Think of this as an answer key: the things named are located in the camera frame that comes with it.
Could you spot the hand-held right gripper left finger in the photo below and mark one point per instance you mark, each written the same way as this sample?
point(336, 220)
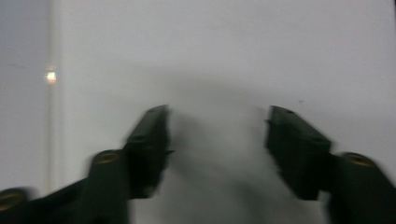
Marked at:
point(146, 149)

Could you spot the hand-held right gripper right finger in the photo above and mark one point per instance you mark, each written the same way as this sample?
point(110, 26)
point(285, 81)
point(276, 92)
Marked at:
point(299, 149)

